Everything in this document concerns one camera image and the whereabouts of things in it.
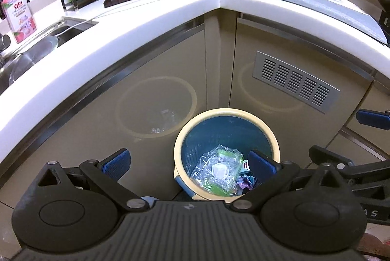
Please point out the clear plastic wrapper trash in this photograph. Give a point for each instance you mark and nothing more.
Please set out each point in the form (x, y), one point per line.
(218, 170)

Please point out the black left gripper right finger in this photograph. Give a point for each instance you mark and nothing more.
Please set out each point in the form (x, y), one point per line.
(271, 177)

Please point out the grey cabinet vent grille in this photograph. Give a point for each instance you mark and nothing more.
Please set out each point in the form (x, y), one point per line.
(295, 82)

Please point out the pink dish soap bottle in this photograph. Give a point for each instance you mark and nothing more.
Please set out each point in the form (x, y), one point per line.
(19, 18)

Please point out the yellow rim blue trash bin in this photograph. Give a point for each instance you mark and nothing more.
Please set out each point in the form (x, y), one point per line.
(232, 128)

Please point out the stainless steel sink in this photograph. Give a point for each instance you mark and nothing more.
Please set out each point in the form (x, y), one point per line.
(44, 43)

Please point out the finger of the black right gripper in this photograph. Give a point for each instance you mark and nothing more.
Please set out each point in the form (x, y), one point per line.
(373, 118)
(319, 155)

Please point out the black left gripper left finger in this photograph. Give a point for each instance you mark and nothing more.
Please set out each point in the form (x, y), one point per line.
(103, 176)

